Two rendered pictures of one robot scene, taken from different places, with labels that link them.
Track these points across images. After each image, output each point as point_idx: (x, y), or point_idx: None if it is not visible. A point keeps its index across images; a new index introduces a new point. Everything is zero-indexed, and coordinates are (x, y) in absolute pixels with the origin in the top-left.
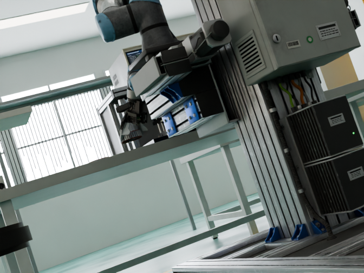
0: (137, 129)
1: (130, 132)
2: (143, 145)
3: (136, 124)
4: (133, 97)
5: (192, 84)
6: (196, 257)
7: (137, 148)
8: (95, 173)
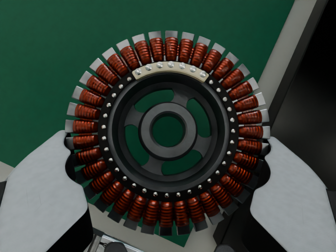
0: (198, 222)
1: (114, 201)
2: (296, 67)
3: (242, 231)
4: None
5: None
6: (108, 240)
7: (97, 228)
8: None
